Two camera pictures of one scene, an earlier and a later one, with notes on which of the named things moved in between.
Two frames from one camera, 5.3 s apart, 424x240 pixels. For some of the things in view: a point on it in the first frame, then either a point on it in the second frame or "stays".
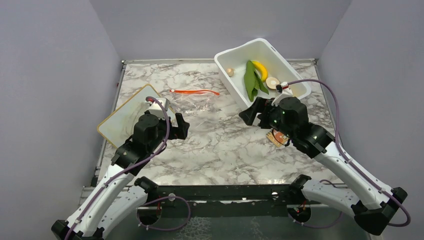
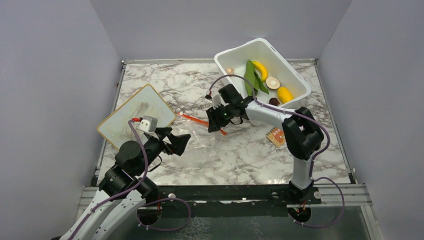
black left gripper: [180, 132] → [178, 142]
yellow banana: [262, 69] stays
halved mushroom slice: [271, 82] stays
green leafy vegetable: [252, 81] stays
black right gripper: [249, 114] → [215, 122]
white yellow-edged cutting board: [118, 127] stays
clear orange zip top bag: [195, 103] → [204, 148]
